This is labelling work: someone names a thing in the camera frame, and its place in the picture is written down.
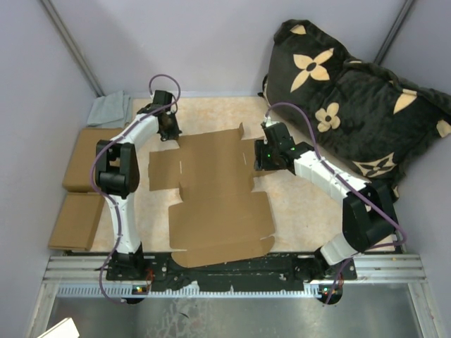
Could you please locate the grey folded cloth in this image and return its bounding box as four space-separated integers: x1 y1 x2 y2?
87 91 132 129

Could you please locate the upper folded cardboard box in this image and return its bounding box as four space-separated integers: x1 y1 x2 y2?
62 127 123 193

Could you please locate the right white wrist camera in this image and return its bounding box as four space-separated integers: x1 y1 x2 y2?
261 117 278 130

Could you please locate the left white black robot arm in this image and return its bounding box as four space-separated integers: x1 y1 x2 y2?
92 90 181 280

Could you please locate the aluminium frame rail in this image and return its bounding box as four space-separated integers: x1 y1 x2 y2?
43 253 426 304

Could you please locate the black floral plush cushion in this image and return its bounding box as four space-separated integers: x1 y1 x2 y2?
262 20 450 190

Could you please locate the lower folded cardboard box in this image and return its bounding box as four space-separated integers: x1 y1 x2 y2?
48 192 105 251

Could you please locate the brown cardboard box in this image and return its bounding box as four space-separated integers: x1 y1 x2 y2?
148 125 276 268

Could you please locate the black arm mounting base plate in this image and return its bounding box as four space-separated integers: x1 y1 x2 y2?
106 252 357 292

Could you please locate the white object at bottom corner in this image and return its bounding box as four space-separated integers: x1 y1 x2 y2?
38 318 80 338

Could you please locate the folded cardboard box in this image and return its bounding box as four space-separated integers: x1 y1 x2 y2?
48 192 105 251
62 127 123 193

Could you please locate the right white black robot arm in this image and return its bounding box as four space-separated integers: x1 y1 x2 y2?
254 121 397 279

